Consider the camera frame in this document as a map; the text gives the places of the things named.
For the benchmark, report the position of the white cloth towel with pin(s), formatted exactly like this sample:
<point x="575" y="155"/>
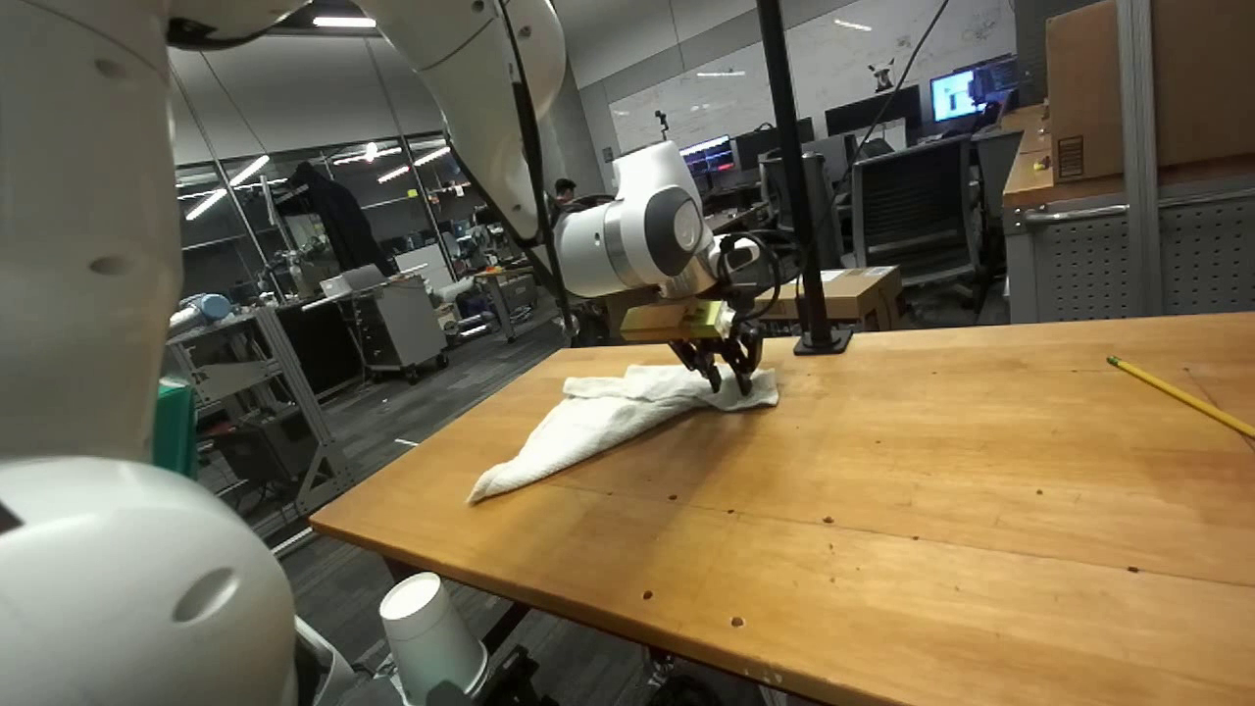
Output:
<point x="575" y="434"/>

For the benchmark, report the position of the yellow pencil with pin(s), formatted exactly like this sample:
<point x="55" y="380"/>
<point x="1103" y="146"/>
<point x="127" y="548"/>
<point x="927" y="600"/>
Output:
<point x="1177" y="393"/>

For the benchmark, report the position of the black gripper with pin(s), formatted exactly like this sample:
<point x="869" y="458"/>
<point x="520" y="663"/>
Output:
<point x="719" y="343"/>

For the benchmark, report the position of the white machine cart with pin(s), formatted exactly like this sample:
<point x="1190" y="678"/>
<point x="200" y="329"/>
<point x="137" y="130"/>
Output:
<point x="398" y="321"/>

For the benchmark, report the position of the grey perforated cabinet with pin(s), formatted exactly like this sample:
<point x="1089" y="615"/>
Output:
<point x="1083" y="261"/>

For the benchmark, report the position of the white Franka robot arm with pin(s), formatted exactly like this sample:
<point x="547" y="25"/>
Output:
<point x="629" y="240"/>

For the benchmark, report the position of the grey metal shelf rack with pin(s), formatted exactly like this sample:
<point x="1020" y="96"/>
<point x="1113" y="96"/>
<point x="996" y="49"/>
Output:
<point x="279" y="380"/>

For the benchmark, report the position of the dark unlit monitor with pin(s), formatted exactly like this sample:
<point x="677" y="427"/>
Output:
<point x="872" y="114"/>

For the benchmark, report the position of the white paper cup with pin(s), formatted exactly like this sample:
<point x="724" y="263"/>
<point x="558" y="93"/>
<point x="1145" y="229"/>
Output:
<point x="424" y="634"/>

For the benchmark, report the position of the tan wrist camera mount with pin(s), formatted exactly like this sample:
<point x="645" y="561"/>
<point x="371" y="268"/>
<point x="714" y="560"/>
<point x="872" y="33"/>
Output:
<point x="671" y="321"/>

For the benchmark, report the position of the lit blue computer monitor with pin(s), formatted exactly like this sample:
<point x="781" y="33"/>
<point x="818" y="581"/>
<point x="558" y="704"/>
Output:
<point x="975" y="93"/>

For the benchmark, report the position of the grey metal post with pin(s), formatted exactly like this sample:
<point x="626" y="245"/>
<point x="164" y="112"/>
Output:
<point x="1139" y="130"/>

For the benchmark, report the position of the small lit computer monitor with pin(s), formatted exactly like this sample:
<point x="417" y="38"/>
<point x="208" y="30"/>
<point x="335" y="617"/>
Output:
<point x="714" y="160"/>

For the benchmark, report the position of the low wooden table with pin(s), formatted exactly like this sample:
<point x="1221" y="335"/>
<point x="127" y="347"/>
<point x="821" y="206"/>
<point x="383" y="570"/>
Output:
<point x="856" y="292"/>

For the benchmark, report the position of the black office chair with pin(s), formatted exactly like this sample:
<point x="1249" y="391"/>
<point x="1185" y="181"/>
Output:
<point x="914" y="203"/>

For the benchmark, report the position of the person in dark clothing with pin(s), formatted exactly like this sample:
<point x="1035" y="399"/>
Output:
<point x="335" y="216"/>

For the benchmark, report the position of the long ceiling light strip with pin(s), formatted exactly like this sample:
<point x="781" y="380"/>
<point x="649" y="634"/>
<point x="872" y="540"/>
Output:
<point x="224" y="185"/>

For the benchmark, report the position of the green plastic object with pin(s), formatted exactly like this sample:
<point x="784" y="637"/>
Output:
<point x="179" y="427"/>

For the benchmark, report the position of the black pole stand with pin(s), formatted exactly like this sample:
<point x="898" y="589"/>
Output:
<point x="795" y="160"/>

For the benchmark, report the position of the large cardboard box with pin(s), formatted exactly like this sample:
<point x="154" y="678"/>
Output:
<point x="1200" y="80"/>

